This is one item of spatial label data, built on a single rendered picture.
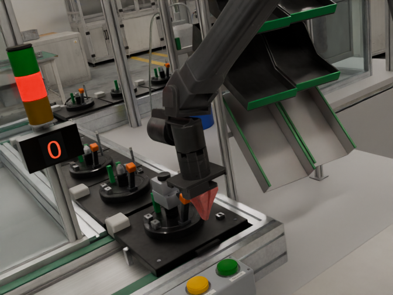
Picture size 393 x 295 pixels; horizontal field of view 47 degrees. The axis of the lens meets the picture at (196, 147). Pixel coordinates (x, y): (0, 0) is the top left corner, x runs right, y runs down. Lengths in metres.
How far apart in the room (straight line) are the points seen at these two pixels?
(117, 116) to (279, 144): 1.22
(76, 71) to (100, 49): 1.66
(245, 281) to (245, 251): 0.09
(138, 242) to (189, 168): 0.26
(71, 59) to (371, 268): 7.68
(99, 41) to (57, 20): 1.91
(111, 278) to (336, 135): 0.67
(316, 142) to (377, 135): 1.22
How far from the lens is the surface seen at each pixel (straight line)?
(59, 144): 0.97
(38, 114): 0.95
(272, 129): 1.15
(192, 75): 0.75
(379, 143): 2.44
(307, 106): 1.25
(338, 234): 1.14
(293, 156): 1.13
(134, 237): 1.03
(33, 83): 0.94
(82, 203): 1.25
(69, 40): 8.36
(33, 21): 11.49
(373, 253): 1.08
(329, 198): 1.29
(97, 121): 2.17
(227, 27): 0.70
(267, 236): 0.98
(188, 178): 0.83
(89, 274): 1.05
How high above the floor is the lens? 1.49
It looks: 21 degrees down
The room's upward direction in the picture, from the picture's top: 10 degrees counter-clockwise
